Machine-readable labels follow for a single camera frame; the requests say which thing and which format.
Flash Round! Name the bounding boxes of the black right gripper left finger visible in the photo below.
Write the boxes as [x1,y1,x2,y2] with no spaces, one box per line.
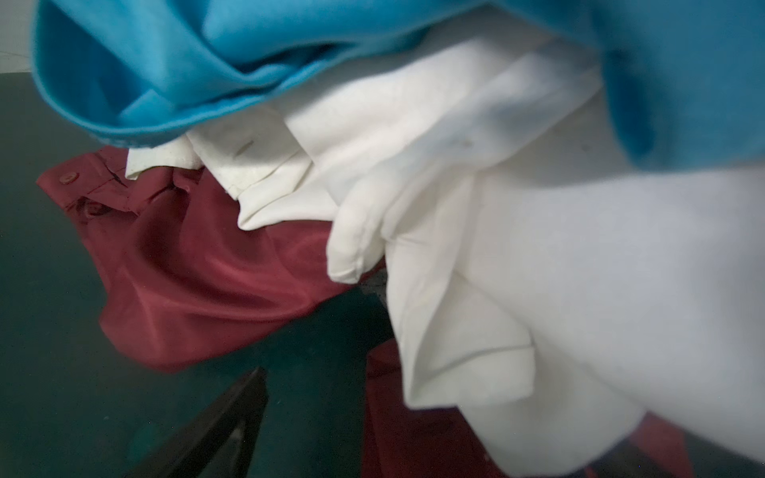
[126,368,269,477]

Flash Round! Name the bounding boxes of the turquoise blue cloth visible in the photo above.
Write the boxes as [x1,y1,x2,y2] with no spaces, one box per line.
[32,1,764,170]

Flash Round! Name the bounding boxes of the white shirt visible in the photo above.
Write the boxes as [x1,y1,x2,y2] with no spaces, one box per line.
[127,8,764,477]

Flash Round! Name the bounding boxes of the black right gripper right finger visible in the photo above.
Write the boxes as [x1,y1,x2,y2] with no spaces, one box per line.
[568,440,663,478]

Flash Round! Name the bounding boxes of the maroon satin shirt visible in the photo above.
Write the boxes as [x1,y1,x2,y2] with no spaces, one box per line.
[35,145,695,478]

